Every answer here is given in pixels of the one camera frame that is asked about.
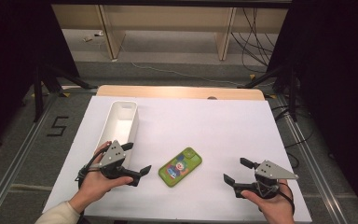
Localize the metal floor rail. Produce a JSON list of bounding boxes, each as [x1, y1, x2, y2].
[[275, 93, 350, 224], [0, 92, 61, 224]]

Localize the light wooden table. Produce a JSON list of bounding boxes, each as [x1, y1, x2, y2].
[[96, 84, 266, 102]]

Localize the beige wooden desk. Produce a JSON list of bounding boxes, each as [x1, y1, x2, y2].
[[51, 4, 290, 62]]

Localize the black floor cables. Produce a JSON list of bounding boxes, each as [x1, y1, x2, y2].
[[270, 104, 315, 170]]

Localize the white floor cable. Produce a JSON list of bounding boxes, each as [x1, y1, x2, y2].
[[119, 46, 254, 87]]

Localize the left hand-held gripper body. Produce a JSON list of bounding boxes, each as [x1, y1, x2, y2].
[[98, 139, 142, 188]]

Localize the person's right hand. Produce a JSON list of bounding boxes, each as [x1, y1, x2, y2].
[[241, 178, 296, 224]]

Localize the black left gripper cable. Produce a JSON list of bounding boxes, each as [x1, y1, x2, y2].
[[74, 146, 111, 190]]

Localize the green cartoon phone case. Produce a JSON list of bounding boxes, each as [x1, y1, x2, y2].
[[158, 147, 203, 189]]

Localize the black curtain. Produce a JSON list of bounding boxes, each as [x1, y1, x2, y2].
[[266, 0, 358, 217], [0, 0, 80, 152]]

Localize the black tripod stand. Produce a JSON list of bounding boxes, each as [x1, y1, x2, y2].
[[32, 63, 99, 123], [237, 64, 300, 123]]

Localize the white plastic bin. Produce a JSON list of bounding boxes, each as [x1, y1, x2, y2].
[[94, 100, 140, 171]]

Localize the bundle of black hanging cables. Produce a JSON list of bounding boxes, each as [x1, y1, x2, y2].
[[230, 7, 277, 75]]

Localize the person's left hand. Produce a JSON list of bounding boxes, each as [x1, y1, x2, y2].
[[69, 140, 134, 214]]

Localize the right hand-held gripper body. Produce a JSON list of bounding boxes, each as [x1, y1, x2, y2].
[[233, 160, 299, 201]]

